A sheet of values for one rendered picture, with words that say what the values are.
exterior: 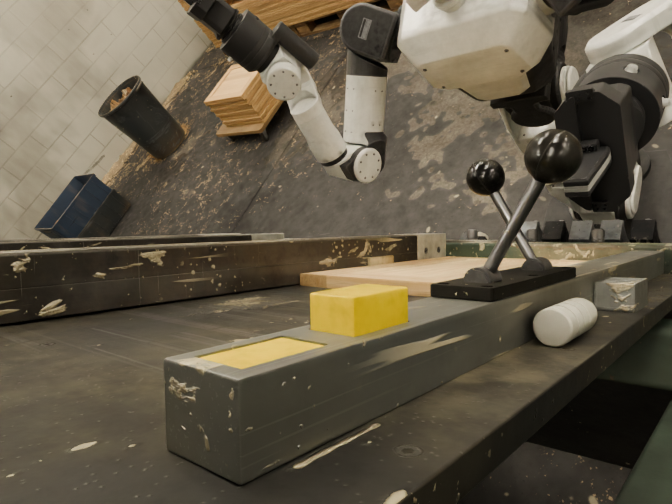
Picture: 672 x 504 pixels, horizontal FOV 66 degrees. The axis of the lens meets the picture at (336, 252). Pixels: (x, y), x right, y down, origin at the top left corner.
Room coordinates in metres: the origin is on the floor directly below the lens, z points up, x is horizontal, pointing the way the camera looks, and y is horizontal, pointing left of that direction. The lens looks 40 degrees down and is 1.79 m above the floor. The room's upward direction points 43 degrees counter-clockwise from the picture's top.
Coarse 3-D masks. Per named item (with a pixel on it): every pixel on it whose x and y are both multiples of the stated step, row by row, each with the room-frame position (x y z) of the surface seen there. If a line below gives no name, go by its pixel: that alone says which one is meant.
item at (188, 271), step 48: (288, 240) 0.65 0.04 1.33; (336, 240) 0.69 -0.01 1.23; (384, 240) 0.73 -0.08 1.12; (432, 240) 0.79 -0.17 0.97; (0, 288) 0.51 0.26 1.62; (48, 288) 0.52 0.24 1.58; (96, 288) 0.54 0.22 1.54; (144, 288) 0.55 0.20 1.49; (192, 288) 0.57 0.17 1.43; (240, 288) 0.59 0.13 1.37
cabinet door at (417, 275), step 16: (448, 256) 0.79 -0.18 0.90; (320, 272) 0.63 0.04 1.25; (336, 272) 0.62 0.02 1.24; (352, 272) 0.60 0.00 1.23; (368, 272) 0.61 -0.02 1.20; (384, 272) 0.60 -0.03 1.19; (400, 272) 0.58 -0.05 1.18; (416, 272) 0.57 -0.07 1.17; (432, 272) 0.55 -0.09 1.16; (448, 272) 0.54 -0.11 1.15; (464, 272) 0.53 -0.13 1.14; (336, 288) 0.56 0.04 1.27; (416, 288) 0.45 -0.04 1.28
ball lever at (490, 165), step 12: (480, 168) 0.36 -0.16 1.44; (492, 168) 0.36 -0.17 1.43; (468, 180) 0.37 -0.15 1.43; (480, 180) 0.36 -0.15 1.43; (492, 180) 0.35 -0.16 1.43; (504, 180) 0.35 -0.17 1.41; (480, 192) 0.36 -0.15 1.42; (492, 192) 0.35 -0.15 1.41; (504, 204) 0.34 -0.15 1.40; (504, 216) 0.33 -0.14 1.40; (516, 240) 0.31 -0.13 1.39; (528, 252) 0.30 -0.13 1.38; (528, 264) 0.29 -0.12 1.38; (540, 264) 0.28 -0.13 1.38
